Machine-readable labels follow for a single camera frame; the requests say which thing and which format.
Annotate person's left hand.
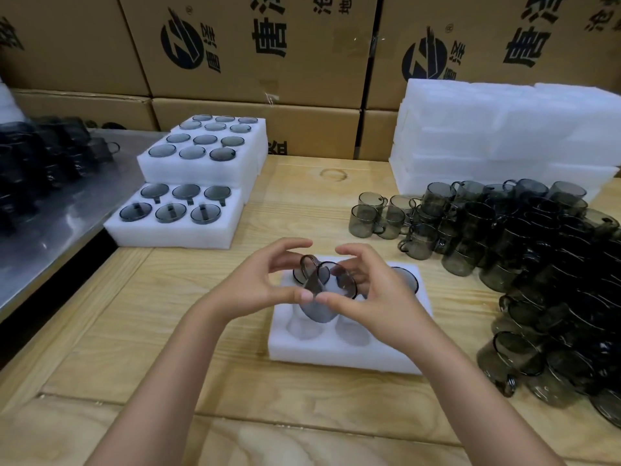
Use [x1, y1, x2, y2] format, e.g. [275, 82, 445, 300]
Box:
[206, 237, 314, 326]

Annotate person's right hand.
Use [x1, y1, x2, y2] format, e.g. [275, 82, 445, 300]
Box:
[315, 243, 433, 360]

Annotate pile of smoky glass mugs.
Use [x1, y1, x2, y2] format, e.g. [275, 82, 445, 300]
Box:
[348, 178, 621, 430]

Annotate stack of white foam trays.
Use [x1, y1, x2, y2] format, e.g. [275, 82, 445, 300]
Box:
[0, 81, 25, 124]
[389, 78, 621, 197]

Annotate dark mugs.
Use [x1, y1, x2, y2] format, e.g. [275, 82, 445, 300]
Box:
[0, 116, 121, 234]

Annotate person's right forearm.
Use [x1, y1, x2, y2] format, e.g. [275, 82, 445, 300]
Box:
[402, 334, 566, 466]

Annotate person's left forearm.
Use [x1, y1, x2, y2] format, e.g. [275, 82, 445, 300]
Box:
[87, 305, 234, 466]

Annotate stainless steel table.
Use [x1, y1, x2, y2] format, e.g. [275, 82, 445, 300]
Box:
[0, 129, 168, 311]

